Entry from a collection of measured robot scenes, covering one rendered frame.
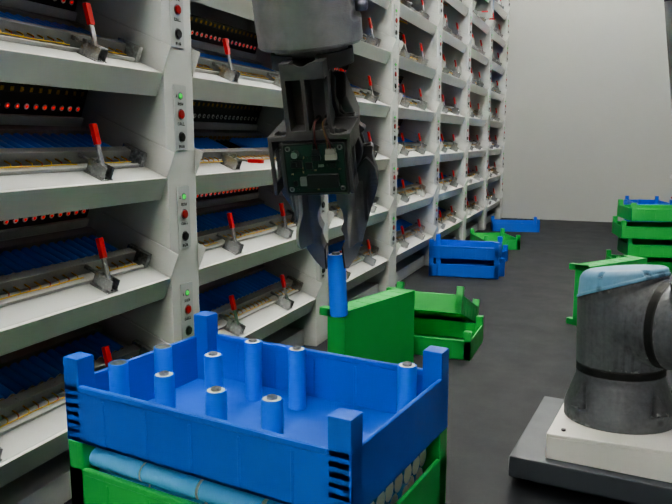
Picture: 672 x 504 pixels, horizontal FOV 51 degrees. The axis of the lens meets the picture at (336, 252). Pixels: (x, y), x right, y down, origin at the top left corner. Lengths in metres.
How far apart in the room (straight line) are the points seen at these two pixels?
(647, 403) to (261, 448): 0.87
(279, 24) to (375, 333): 1.24
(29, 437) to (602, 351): 0.93
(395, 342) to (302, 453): 1.30
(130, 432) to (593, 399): 0.87
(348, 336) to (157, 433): 1.06
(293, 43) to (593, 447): 0.89
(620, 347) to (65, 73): 1.00
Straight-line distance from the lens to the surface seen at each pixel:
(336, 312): 0.70
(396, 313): 1.80
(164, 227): 1.36
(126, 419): 0.65
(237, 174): 1.57
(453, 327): 2.14
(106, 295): 1.24
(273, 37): 0.59
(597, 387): 1.31
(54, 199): 1.14
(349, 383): 0.73
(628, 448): 1.26
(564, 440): 1.27
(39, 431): 1.20
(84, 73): 1.20
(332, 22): 0.58
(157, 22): 1.37
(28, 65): 1.11
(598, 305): 1.28
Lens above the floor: 0.60
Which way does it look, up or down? 9 degrees down
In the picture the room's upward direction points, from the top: straight up
